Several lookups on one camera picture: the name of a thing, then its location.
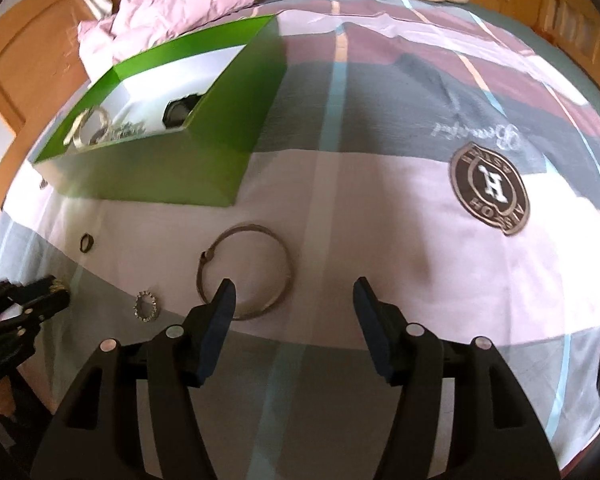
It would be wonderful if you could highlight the small rhinestone ring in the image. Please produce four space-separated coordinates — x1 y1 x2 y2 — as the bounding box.
133 289 161 322

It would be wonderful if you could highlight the silver metal bangle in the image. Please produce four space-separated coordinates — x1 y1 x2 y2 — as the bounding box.
195 223 296 322

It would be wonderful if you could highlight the white wrist watch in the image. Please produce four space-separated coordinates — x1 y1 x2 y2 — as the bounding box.
62 106 111 150

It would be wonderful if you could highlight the green cardboard box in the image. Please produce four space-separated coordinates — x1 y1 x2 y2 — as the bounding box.
33 15 286 207

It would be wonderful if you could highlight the patchwork bed cover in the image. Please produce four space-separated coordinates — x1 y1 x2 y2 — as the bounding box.
0 0 600 479

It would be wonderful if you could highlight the pink crumpled blanket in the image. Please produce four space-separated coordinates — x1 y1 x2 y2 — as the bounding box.
78 0 256 81

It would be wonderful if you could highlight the wooden bed frame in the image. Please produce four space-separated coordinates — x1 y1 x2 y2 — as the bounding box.
0 0 93 209

